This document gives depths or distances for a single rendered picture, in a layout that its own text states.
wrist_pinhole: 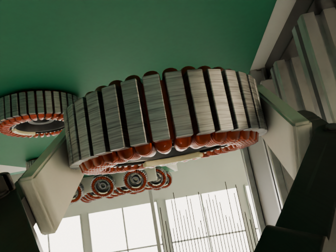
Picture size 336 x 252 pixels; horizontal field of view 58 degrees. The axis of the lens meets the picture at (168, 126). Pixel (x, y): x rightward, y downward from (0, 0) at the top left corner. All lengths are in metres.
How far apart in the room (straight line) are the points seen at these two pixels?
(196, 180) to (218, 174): 0.47
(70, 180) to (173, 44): 0.20
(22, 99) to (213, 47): 0.23
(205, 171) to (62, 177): 6.43
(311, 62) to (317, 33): 0.02
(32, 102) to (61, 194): 0.24
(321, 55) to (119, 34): 0.18
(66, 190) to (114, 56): 0.20
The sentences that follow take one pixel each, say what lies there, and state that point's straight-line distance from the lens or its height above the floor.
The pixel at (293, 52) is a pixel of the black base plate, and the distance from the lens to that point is 0.38.
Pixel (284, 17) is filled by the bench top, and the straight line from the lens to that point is 0.35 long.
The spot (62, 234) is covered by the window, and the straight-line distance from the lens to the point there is 7.31.
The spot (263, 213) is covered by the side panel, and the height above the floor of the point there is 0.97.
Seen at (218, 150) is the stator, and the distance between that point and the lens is 0.20.
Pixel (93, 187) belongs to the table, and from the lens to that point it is 1.46.
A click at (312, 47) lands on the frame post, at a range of 0.29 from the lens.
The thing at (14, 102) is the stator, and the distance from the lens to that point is 0.40.
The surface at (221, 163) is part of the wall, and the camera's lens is 6.60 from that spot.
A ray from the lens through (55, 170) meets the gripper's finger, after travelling 0.16.
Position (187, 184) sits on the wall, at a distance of 6.58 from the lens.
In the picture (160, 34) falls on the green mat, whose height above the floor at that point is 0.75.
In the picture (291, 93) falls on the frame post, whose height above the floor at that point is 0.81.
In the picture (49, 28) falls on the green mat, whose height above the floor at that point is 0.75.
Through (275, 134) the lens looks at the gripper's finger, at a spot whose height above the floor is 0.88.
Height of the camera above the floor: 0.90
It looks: 13 degrees down
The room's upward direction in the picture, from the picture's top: 170 degrees clockwise
